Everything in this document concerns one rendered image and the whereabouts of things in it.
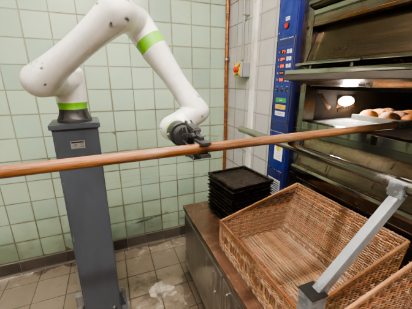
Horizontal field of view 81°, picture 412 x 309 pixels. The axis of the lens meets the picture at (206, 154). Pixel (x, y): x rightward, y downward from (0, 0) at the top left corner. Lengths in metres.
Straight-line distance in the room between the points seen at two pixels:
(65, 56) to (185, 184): 1.46
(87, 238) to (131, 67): 1.16
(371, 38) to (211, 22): 1.24
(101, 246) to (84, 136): 0.59
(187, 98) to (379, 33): 0.75
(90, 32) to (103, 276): 1.21
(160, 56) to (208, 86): 1.04
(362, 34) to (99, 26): 0.98
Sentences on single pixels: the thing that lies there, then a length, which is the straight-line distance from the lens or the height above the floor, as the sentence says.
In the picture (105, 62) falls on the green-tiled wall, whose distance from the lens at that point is 1.90.
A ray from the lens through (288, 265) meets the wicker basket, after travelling 1.25.
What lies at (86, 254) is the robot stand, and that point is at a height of 0.52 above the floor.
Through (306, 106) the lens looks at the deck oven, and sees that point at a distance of 1.39.
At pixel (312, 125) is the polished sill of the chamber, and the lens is 1.33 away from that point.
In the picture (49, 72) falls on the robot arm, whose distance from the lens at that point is 1.08.
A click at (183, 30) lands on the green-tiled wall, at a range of 2.01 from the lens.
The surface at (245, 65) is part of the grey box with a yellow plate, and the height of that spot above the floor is 1.48.
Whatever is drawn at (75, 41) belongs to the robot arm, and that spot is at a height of 1.51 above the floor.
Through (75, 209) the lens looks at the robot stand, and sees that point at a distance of 1.36.
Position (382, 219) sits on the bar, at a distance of 0.66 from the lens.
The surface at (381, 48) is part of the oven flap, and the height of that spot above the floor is 1.50.
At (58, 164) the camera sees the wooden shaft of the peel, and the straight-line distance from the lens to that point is 0.68.
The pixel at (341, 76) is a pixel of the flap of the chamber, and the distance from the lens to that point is 1.04.
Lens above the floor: 1.38
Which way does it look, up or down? 17 degrees down
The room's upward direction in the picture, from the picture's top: straight up
